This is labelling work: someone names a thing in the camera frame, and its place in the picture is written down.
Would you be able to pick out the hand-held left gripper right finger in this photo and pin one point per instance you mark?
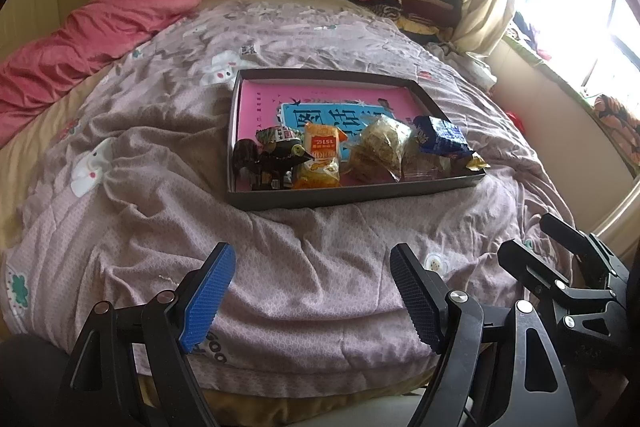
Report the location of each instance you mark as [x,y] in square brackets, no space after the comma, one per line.
[415,294]

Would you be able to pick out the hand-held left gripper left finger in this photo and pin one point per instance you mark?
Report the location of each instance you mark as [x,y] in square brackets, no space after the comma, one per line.
[210,294]

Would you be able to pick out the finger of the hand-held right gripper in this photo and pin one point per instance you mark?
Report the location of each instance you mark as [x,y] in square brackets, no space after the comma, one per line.
[570,232]
[530,264]

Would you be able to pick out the yellow snack packet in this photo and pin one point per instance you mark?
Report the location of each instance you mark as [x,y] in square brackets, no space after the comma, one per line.
[475,163]

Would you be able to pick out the grey cardboard box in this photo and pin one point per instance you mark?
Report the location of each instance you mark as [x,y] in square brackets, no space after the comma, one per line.
[350,197]

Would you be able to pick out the clear cookie packet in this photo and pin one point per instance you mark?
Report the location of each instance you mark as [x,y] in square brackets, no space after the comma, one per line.
[425,167]

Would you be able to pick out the black snack packet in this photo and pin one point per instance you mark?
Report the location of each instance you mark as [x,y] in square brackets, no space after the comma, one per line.
[260,167]

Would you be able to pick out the green cake snack packet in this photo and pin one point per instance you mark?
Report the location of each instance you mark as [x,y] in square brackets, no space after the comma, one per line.
[380,147]

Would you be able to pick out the blue snack packet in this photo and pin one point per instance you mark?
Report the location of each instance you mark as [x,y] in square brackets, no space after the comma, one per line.
[442,137]

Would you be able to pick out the orange snack packet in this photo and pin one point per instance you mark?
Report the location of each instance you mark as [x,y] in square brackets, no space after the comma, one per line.
[320,157]

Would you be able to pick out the patterned snack packet red label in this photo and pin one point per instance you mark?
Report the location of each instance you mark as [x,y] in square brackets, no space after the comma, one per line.
[277,137]

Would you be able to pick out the lilac floral quilt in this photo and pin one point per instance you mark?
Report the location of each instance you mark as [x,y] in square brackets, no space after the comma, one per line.
[150,207]

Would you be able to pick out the orange floral cloth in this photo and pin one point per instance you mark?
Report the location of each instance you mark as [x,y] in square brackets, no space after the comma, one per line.
[617,132]

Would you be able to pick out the red plastic bag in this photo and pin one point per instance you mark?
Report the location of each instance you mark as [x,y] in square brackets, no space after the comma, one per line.
[515,121]

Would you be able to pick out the green sill cover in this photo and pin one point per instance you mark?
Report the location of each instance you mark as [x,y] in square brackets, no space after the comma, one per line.
[555,72]

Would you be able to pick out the white cloth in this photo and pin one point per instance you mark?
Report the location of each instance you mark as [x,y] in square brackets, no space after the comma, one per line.
[480,72]

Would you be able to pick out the clothes on window sill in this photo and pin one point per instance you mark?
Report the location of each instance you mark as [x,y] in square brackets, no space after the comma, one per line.
[530,37]

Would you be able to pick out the pink book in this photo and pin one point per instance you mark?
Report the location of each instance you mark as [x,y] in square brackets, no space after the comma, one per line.
[265,102]

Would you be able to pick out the beige bed sheet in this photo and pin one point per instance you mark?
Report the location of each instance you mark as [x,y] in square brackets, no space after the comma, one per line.
[25,157]

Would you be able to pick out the pink duvet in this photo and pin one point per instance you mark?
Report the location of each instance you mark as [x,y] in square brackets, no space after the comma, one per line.
[75,47]

